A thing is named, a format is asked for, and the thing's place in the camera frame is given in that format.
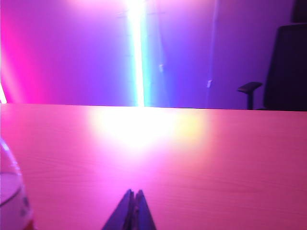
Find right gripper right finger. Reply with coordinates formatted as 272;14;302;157
132;189;158;230

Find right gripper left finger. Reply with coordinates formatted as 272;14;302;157
101;189;135;230

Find clear water bottle red label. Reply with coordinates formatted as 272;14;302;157
0;138;35;230

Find vertical glowing light strip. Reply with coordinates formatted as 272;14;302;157
126;0;147;107

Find black office chair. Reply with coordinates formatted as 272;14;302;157
236;0;307;112

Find thin hanging cable with switch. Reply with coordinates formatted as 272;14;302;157
206;9;218;89

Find thin cable beside light strip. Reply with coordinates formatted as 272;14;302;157
153;0;168;72

